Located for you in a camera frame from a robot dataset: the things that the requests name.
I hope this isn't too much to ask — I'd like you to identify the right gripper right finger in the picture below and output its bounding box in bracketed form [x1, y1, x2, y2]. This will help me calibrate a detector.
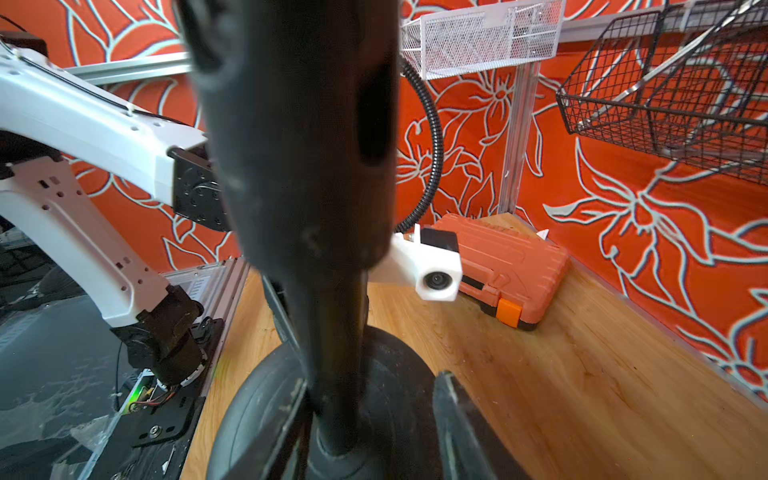
[432, 371, 529, 479]

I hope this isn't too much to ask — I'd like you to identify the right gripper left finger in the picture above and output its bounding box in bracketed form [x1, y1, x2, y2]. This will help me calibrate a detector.
[218, 376, 312, 479]

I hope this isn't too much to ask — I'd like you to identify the black round stand base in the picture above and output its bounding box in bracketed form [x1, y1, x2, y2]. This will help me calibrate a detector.
[207, 327, 442, 479]

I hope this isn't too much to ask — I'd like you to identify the black mic clip pole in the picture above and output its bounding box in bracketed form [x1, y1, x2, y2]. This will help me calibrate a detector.
[173, 0, 402, 457]

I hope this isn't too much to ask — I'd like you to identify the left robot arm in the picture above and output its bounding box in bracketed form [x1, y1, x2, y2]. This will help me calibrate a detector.
[1, 32, 238, 388]

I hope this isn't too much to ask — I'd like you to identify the orange plastic tool case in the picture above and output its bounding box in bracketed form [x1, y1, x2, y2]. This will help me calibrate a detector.
[422, 214, 569, 331]

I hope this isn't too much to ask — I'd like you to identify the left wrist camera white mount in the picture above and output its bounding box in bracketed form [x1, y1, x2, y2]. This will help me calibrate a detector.
[368, 224, 463, 302]

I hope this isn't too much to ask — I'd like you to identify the clear plastic wall bin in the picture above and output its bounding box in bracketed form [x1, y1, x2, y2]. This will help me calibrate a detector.
[400, 0, 566, 80]

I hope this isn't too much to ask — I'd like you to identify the black wire wall basket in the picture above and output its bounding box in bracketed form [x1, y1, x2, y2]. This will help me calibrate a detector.
[556, 1, 767, 185]

